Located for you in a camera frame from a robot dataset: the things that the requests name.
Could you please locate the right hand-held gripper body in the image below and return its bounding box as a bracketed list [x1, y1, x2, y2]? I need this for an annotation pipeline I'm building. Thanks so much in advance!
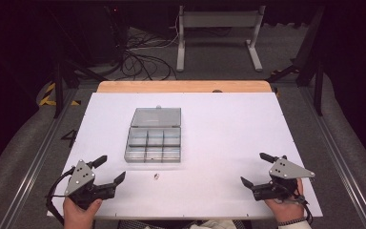
[252, 156, 316, 202]

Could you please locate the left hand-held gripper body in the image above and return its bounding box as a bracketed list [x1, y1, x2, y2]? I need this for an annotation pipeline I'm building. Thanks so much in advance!
[64, 159, 118, 211]

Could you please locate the person's left hand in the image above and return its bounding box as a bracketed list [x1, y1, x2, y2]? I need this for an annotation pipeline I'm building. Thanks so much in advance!
[62, 196, 103, 229]

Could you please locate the person's right hand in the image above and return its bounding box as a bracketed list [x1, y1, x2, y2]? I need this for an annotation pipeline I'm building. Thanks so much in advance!
[264, 177, 308, 223]

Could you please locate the clear plastic compartment box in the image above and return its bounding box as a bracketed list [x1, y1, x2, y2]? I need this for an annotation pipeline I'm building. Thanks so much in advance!
[123, 106, 183, 164]

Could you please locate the person's white sleeve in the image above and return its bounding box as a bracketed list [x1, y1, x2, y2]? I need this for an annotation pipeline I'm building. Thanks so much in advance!
[277, 220, 313, 229]

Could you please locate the person's clothing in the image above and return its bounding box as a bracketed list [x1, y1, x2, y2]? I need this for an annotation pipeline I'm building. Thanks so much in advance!
[117, 219, 246, 229]

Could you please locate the black metal stand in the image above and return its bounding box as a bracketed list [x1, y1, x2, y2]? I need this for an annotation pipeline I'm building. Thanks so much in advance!
[51, 47, 109, 119]
[266, 6, 328, 117]

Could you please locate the white metal stand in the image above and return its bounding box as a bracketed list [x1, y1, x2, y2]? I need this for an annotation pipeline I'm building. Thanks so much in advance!
[175, 4, 267, 73]

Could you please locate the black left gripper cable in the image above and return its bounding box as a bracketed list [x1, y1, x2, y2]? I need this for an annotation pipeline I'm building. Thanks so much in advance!
[45, 167, 76, 225]

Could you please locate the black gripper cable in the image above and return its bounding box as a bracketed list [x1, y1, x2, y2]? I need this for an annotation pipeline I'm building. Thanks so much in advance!
[45, 167, 76, 225]
[290, 189, 315, 225]

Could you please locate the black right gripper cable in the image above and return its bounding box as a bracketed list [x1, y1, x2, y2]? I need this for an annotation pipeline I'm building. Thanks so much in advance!
[290, 189, 315, 225]

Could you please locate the aluminium floor rail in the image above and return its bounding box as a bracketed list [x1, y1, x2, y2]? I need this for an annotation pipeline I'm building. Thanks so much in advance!
[0, 88, 79, 229]
[299, 86, 366, 229]

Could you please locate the dark beaded bracelet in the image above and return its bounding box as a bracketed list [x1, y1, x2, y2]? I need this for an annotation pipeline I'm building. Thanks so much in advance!
[276, 217, 309, 227]

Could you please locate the black floor cable bundle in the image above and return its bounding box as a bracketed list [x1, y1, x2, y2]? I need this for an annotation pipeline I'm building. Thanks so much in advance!
[119, 28, 178, 81]

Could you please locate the white floor cable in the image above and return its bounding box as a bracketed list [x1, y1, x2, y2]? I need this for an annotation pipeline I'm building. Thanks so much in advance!
[130, 15, 181, 52]

